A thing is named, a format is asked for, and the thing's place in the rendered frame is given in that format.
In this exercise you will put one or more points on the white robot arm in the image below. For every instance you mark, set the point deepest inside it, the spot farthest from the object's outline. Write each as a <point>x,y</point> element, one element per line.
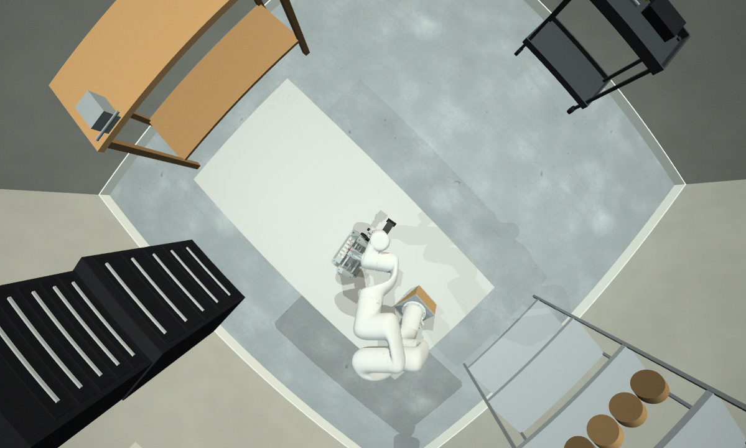
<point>377,363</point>

